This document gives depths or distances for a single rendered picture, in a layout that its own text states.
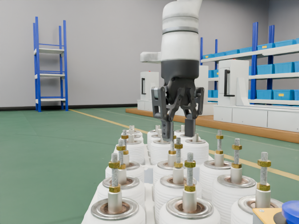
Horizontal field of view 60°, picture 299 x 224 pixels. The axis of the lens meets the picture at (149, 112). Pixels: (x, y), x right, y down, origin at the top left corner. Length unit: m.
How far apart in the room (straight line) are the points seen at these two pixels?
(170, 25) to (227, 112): 2.62
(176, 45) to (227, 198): 0.31
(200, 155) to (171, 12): 0.57
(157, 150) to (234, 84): 2.36
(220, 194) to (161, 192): 0.12
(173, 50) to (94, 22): 6.55
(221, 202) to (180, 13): 0.37
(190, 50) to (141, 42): 6.93
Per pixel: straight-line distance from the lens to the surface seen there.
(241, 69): 3.27
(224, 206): 0.55
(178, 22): 0.50
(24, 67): 6.54
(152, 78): 4.94
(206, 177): 0.66
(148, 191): 0.69
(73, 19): 6.89
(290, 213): 0.28
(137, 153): 0.91
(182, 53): 0.49
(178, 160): 0.54
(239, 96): 3.19
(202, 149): 0.94
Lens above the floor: 0.44
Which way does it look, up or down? 5 degrees down
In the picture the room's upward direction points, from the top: straight up
